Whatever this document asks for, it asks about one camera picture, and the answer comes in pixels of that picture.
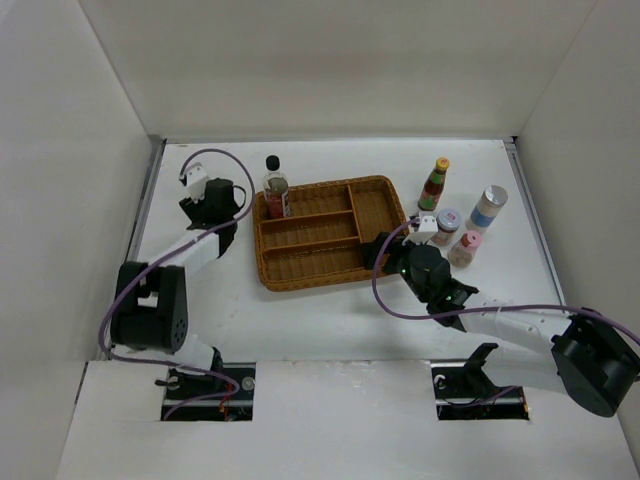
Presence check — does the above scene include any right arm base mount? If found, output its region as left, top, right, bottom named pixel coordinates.
left=430, top=343, right=530, bottom=421

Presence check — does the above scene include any white shaker silver lid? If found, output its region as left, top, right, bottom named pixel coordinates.
left=466, top=185, right=508, bottom=234

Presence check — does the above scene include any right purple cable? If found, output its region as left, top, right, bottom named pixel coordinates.
left=371, top=215, right=640, bottom=348

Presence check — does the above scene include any red sauce bottle yellow cap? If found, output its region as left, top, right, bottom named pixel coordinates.
left=418, top=157, right=450, bottom=211

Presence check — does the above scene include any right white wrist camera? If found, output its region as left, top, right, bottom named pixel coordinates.
left=412, top=211, right=439, bottom=244

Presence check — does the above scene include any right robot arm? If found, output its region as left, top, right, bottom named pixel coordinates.
left=361, top=232, right=639, bottom=417

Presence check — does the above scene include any brown wicker divided basket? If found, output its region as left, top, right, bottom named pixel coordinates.
left=253, top=175, right=406, bottom=292

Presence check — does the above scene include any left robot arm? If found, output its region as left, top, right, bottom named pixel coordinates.
left=109, top=178, right=246, bottom=375

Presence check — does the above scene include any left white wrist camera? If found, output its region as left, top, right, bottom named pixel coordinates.
left=181, top=162, right=210, bottom=203

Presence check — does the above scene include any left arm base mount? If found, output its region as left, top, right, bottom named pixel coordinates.
left=155, top=363, right=257, bottom=422

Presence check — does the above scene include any small jar pink lid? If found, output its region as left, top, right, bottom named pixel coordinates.
left=448, top=230, right=483, bottom=268

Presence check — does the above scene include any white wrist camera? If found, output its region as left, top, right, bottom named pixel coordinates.
left=412, top=211, right=439, bottom=244
left=181, top=162, right=210, bottom=203

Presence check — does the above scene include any clear bottle red label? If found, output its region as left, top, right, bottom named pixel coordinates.
left=263, top=155, right=291, bottom=219

